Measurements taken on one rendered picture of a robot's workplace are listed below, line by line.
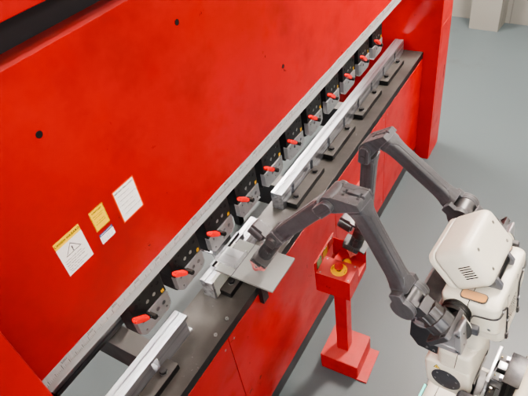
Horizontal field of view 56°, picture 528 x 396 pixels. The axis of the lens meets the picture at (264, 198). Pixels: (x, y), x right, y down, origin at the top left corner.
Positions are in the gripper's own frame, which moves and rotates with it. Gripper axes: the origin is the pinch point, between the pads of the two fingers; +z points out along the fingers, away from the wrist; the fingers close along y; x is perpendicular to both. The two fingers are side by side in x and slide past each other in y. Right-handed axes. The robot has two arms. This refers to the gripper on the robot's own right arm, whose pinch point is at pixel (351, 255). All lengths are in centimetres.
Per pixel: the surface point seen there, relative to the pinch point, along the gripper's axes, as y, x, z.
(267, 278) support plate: 22.5, 40.8, -16.8
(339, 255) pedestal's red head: 4.8, -1.0, 5.1
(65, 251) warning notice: 59, 94, -70
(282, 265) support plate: 20.3, 32.7, -17.4
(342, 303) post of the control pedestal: -4.9, 8.0, 25.7
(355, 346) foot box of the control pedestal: -20, 4, 63
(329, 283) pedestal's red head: 3.0, 15.1, 5.0
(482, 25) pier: -4, -416, 74
